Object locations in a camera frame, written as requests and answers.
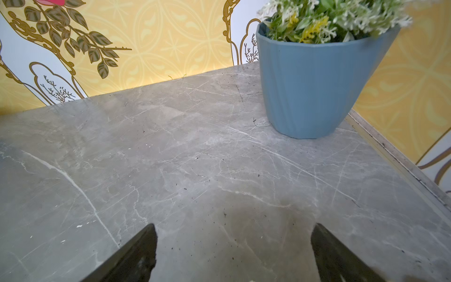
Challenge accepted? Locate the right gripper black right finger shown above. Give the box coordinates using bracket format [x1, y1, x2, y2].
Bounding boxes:
[311, 223, 384, 282]

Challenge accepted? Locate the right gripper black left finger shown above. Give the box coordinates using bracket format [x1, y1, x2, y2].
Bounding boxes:
[83, 223, 157, 282]

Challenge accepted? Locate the blue flower pot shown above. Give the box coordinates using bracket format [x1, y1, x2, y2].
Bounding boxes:
[256, 23, 400, 139]

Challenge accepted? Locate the green white artificial plant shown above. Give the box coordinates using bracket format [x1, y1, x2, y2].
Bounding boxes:
[258, 0, 412, 44]

